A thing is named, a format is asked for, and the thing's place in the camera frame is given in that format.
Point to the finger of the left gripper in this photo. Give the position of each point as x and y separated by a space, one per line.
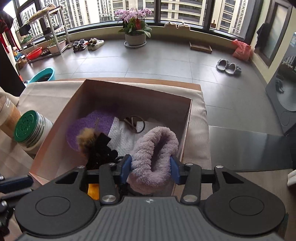
8 185

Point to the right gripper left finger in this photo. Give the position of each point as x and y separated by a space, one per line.
112 181

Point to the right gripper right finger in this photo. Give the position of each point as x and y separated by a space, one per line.
189 175

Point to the orange sponge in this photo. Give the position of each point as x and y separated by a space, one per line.
93 191

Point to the brown furry plush toy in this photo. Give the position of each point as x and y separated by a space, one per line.
94 147

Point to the white paper towel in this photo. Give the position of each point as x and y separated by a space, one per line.
123 139

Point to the purple sponge pad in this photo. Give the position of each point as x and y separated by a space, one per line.
99 120

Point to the brown cord star ornament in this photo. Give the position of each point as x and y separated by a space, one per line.
132 121

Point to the pink cardboard box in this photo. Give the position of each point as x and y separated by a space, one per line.
124 113

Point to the green lid glass jar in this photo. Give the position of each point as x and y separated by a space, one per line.
31 130

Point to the clear lid powder jar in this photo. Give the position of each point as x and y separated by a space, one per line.
9 116

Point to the grey slippers pair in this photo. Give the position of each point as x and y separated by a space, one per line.
233 69

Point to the teal plastic basin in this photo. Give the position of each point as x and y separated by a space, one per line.
47 74

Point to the grey washing machine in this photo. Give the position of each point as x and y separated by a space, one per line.
281 90

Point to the brown wooden tray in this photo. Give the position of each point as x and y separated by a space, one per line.
200 47

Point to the pair of sneakers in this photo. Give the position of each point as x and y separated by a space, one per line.
92 45

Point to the pink plastic bag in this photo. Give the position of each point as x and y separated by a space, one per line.
243 51

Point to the red plastic basin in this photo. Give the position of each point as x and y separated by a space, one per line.
36 53

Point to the potted pink orchid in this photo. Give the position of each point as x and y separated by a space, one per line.
134 27

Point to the metal shelf rack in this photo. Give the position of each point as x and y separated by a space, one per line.
41 24

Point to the dark framed mirror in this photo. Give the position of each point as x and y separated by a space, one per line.
271 32

